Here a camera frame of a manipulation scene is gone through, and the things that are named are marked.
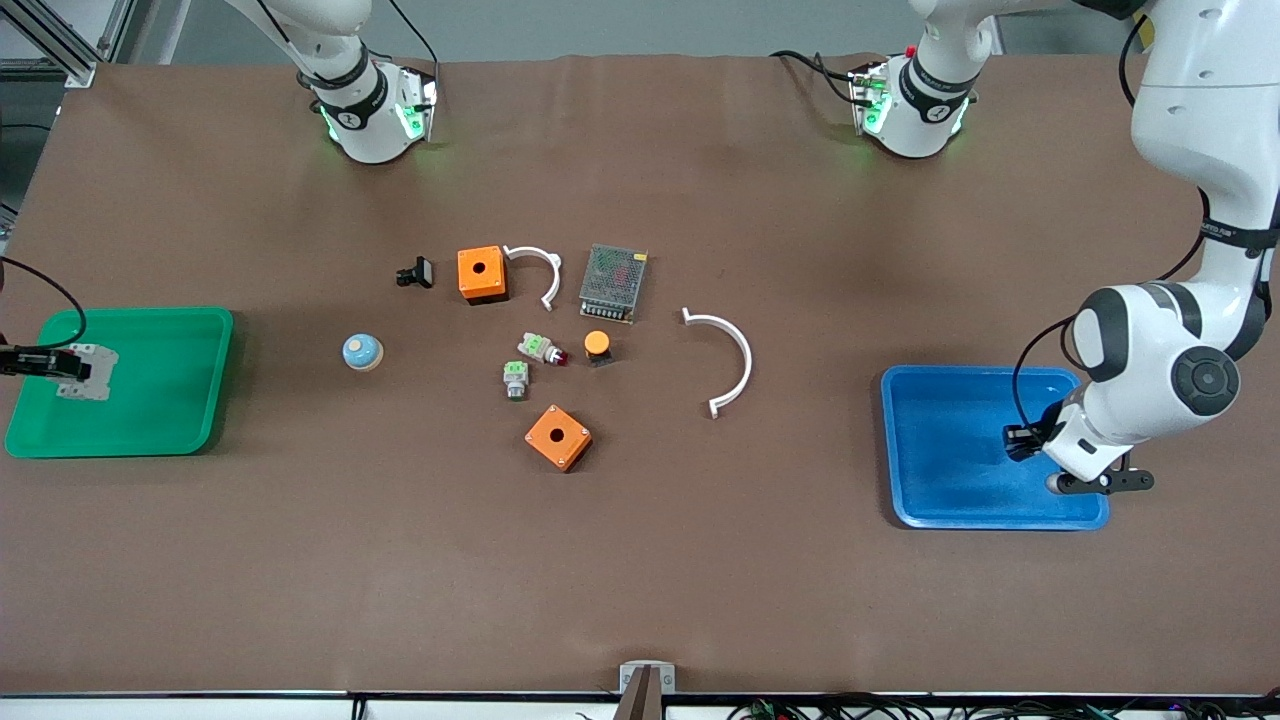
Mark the green white red indicator switch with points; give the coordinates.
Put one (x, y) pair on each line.
(540, 347)

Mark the green plastic tray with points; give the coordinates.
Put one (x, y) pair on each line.
(150, 400)

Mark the metal mesh power supply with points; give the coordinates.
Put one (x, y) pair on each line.
(613, 283)

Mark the blue white round button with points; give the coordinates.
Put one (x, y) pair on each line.
(362, 352)

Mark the orange button box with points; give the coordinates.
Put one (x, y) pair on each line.
(482, 275)
(558, 437)

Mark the white red circuit breaker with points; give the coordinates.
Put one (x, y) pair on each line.
(98, 385)

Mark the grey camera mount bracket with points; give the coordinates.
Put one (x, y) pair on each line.
(647, 680)

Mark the blue plastic tray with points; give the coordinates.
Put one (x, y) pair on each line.
(950, 460)

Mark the large white pipe clamp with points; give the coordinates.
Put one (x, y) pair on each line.
(743, 355)

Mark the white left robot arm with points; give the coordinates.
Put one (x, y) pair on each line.
(1200, 100)

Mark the small white pipe clamp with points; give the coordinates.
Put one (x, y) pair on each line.
(549, 268)

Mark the small black connector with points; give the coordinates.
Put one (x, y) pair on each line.
(417, 272)

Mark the green white push switch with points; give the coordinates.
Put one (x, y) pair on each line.
(516, 378)

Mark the brown table mat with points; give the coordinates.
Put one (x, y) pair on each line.
(640, 580)

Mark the aluminium frame profile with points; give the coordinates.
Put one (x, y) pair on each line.
(60, 45)

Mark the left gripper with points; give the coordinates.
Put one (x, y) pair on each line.
(1032, 438)

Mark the orange capped black button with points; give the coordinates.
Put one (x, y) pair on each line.
(597, 345)

